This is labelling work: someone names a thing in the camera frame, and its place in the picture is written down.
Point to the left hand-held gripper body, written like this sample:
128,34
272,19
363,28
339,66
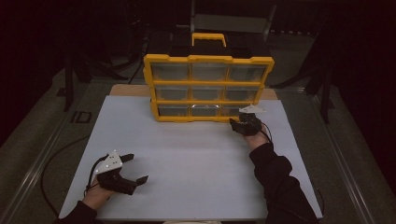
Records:
109,165

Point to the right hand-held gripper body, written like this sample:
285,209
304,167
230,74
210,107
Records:
249,123

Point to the yellow black drawer organizer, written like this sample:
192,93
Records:
205,119

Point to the person's right hand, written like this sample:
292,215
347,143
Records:
257,140

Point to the person's left hand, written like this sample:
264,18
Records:
98,197

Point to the white table mat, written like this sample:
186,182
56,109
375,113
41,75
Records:
199,155

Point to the grid of clear drawers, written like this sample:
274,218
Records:
207,72

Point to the black metal stand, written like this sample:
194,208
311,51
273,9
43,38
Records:
69,87
326,99

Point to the grey floor rail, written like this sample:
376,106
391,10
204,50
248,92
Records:
342,155
37,165

